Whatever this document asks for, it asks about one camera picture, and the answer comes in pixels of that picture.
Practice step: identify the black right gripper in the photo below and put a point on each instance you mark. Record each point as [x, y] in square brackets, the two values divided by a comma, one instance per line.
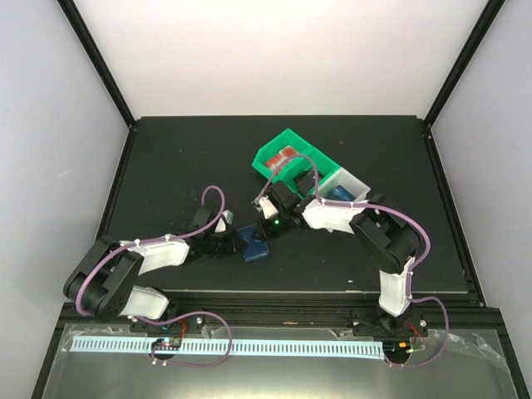
[266, 233]

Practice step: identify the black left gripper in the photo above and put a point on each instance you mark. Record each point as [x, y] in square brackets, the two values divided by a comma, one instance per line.
[230, 249]

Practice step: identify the blue leather card holder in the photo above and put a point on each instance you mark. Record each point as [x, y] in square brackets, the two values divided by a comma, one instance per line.
[254, 249]

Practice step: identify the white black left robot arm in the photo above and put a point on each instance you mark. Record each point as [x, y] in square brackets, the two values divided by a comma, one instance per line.
[104, 283]

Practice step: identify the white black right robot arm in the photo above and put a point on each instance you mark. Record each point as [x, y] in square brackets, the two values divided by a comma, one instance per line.
[395, 242]

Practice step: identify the red white card stack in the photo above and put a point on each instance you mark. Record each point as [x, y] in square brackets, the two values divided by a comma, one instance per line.
[276, 160]

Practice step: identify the blue card stack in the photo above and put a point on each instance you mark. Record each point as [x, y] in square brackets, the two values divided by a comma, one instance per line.
[339, 193]

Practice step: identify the green plastic bin left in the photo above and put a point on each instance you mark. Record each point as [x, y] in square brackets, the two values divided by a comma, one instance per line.
[277, 150]

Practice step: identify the green plastic bin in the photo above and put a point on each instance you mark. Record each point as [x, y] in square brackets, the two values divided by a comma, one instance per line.
[324, 164]
[277, 150]

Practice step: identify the green plastic bin middle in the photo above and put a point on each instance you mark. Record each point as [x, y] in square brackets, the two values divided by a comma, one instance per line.
[324, 164]

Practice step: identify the clear plastic bin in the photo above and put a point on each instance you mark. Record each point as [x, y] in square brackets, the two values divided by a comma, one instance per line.
[344, 178]

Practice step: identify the small circuit board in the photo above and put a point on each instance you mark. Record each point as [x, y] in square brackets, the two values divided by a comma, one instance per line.
[166, 344]

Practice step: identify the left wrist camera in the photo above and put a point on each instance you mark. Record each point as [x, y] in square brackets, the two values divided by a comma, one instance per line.
[224, 222]

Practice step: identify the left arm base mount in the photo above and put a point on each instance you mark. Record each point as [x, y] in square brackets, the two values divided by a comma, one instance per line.
[167, 324]

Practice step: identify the black aluminium frame rail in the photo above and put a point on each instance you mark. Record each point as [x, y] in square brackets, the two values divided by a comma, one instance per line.
[325, 310]

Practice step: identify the white slotted cable duct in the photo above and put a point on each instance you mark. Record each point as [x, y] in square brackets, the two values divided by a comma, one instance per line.
[235, 347]

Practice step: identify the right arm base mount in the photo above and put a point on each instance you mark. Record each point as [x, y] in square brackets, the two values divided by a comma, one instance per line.
[388, 324]

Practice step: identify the left frame post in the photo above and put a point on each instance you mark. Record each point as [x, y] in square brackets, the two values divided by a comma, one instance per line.
[83, 34]

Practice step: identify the frame post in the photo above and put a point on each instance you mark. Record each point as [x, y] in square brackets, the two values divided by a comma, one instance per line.
[475, 38]
[83, 34]

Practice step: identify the right frame post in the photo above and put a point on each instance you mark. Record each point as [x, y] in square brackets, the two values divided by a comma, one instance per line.
[475, 38]

